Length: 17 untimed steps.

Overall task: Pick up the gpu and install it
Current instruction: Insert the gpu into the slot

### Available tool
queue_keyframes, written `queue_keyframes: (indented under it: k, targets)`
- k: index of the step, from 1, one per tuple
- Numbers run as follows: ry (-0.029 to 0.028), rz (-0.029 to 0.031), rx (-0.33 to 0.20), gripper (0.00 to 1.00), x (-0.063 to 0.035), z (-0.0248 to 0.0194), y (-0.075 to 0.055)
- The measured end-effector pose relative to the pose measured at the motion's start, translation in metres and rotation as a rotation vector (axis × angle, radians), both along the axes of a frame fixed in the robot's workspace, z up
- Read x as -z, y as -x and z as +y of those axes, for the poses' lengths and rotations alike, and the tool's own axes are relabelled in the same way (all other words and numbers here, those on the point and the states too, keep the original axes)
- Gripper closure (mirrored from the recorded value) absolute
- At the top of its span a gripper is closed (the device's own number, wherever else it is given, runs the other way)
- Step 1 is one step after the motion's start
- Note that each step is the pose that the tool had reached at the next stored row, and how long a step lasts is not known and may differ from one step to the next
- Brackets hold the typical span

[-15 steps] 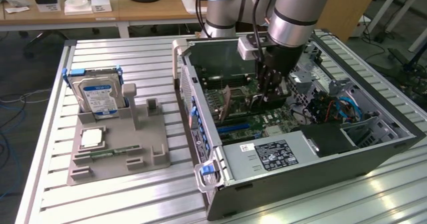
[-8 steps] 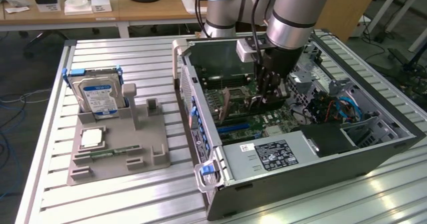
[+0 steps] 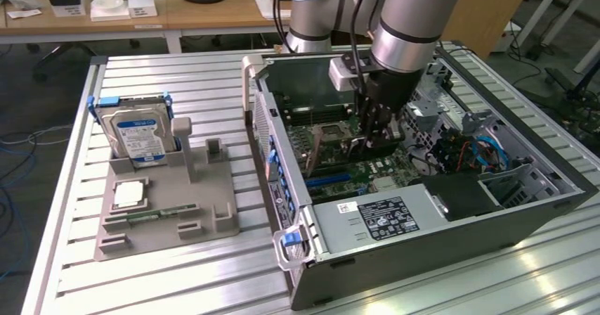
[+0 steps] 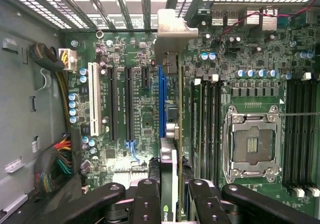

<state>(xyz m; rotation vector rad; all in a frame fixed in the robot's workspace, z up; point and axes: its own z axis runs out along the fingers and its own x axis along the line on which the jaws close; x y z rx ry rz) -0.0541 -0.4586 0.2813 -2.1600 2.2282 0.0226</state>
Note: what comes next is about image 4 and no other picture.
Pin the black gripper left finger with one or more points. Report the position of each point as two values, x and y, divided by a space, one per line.
147 204

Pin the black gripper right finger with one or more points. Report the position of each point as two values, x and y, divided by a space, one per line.
205 204

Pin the silver chipset heatsink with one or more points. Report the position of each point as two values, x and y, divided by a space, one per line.
125 169

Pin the metal CPU socket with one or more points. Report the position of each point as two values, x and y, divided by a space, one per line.
252 144

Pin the green RAM stick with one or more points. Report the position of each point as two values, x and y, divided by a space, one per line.
196 124

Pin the green motherboard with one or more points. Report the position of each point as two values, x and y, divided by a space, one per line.
147 114

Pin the long black expansion slot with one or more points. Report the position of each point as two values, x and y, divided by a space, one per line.
129 104
113 104

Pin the blue expansion slot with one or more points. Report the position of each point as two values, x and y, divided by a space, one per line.
162 101

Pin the white expansion slot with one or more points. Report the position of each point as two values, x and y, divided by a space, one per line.
95 99

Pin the short black expansion slot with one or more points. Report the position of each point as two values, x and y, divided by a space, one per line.
145 77

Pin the thin metal locking lever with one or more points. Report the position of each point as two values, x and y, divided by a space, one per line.
300 114

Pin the white power connector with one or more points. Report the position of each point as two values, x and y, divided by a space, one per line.
70 59

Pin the black open PC case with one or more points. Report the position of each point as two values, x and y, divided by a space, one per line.
20 96

